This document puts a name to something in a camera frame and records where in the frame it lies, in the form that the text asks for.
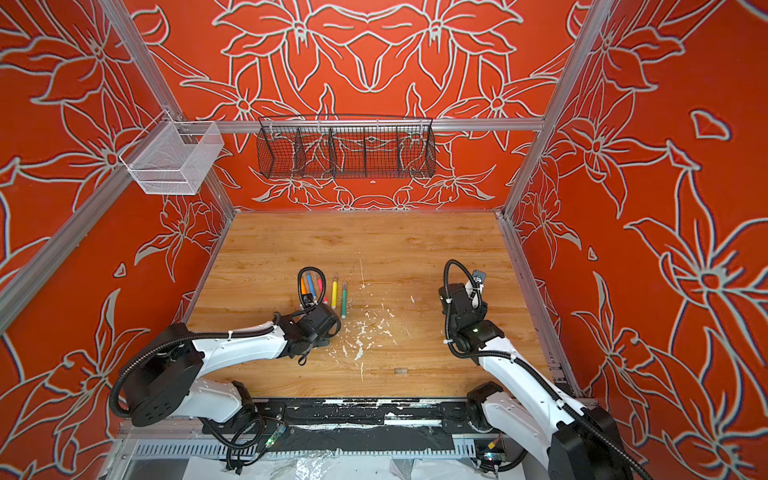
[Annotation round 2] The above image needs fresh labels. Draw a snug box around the grey cable duct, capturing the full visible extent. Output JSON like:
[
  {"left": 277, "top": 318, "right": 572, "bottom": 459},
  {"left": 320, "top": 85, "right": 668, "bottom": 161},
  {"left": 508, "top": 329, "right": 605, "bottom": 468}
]
[{"left": 128, "top": 439, "right": 477, "bottom": 460}]

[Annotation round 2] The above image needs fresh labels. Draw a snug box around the white mesh basket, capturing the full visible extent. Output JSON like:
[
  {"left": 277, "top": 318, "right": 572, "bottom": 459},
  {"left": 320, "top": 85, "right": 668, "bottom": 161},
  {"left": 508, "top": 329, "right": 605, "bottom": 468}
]
[{"left": 120, "top": 121, "right": 224, "bottom": 196}]

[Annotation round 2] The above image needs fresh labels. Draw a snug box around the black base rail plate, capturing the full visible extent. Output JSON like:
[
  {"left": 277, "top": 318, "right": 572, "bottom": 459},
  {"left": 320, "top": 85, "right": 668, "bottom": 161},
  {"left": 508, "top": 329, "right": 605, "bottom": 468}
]
[{"left": 202, "top": 398, "right": 523, "bottom": 455}]

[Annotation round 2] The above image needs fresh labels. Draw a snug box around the green marker pen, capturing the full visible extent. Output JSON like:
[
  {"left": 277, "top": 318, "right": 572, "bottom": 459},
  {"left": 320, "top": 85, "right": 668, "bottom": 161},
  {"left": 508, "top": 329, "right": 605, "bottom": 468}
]
[{"left": 341, "top": 282, "right": 348, "bottom": 319}]

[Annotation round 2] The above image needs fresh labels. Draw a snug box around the yellow marker pen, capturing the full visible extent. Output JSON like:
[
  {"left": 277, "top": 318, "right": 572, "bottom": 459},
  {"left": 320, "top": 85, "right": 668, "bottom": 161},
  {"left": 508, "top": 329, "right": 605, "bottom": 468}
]
[{"left": 330, "top": 276, "right": 339, "bottom": 310}]

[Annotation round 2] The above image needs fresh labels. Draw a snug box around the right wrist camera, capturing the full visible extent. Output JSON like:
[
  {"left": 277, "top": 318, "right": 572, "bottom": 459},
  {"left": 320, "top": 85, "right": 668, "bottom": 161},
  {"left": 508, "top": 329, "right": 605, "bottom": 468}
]
[{"left": 472, "top": 269, "right": 487, "bottom": 292}]

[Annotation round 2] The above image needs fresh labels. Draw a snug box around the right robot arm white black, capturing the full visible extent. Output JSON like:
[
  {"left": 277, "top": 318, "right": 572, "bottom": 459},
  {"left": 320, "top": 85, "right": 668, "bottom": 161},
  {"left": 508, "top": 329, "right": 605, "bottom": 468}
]
[{"left": 438, "top": 259, "right": 651, "bottom": 479}]

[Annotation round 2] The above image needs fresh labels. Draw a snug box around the pink marker pen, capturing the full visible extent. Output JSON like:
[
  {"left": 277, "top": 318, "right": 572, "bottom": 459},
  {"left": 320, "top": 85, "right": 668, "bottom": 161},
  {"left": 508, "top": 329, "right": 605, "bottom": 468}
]
[{"left": 317, "top": 277, "right": 328, "bottom": 304}]

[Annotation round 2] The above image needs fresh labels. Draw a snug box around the black wire basket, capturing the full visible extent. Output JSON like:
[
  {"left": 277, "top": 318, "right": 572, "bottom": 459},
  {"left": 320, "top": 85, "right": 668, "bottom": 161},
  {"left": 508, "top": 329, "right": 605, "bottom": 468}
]
[{"left": 256, "top": 116, "right": 437, "bottom": 180}]

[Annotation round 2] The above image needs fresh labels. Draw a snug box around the blue marker pen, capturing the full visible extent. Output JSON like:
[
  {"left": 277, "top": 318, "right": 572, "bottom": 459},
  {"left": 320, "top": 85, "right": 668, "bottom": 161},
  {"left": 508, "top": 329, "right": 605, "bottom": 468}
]
[{"left": 305, "top": 272, "right": 317, "bottom": 299}]

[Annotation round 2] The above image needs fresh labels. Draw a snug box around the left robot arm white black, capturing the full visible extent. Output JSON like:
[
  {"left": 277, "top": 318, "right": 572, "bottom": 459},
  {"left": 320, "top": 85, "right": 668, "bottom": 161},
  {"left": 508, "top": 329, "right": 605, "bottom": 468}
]
[{"left": 108, "top": 266, "right": 342, "bottom": 427}]

